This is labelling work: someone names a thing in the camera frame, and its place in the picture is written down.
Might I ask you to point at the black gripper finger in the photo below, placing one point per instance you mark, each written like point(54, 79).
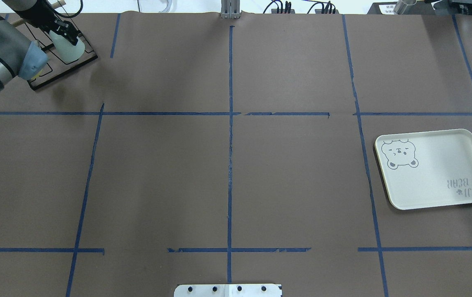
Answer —
point(73, 38)

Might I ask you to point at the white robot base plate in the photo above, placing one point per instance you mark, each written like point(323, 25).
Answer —
point(229, 290)

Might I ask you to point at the cream bear print tray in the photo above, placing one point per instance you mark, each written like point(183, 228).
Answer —
point(426, 169)

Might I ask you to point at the silver metal cylinder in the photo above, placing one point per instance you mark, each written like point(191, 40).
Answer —
point(404, 7)

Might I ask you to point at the pale green plastic cup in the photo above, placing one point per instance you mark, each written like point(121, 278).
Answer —
point(67, 52)

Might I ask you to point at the yellow plastic cup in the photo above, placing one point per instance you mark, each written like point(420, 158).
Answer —
point(36, 76)

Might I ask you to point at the grey aluminium post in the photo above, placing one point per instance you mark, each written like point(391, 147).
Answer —
point(230, 9)

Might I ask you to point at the black wire cup rack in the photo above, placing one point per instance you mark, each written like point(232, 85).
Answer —
point(60, 66)

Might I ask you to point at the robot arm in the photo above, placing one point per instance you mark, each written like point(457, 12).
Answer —
point(24, 58)

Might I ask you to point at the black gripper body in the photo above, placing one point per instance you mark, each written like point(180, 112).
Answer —
point(43, 15)

